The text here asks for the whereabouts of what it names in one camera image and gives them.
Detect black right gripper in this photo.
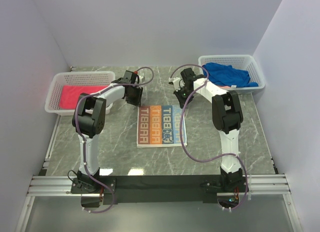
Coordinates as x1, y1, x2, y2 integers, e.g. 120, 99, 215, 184
173, 86, 194, 109

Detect blue towel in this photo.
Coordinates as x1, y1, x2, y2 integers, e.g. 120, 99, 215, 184
202, 63, 259, 88

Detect beige patterned towel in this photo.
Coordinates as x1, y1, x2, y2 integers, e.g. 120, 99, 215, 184
136, 105, 187, 148

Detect pink red towel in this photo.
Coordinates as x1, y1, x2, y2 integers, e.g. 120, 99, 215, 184
59, 85, 107, 110

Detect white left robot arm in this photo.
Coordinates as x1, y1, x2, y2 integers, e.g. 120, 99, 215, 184
72, 71, 144, 193

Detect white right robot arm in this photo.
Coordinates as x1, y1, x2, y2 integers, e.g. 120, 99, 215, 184
168, 68, 245, 191

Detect white basket with towels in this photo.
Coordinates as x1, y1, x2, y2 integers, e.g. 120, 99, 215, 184
198, 55, 265, 93

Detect empty white plastic basket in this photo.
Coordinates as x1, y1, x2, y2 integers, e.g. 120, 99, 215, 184
44, 71, 116, 116

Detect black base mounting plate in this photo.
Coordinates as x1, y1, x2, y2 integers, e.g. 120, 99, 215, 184
70, 175, 247, 204

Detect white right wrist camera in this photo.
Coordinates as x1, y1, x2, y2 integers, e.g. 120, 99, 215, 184
168, 77, 184, 91

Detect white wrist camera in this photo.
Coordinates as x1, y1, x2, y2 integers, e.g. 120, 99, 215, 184
134, 71, 146, 83
168, 77, 184, 91

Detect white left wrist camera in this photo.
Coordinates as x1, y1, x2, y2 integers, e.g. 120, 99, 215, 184
134, 71, 146, 83

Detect aluminium rail frame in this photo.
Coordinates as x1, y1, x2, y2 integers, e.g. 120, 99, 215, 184
15, 174, 303, 231

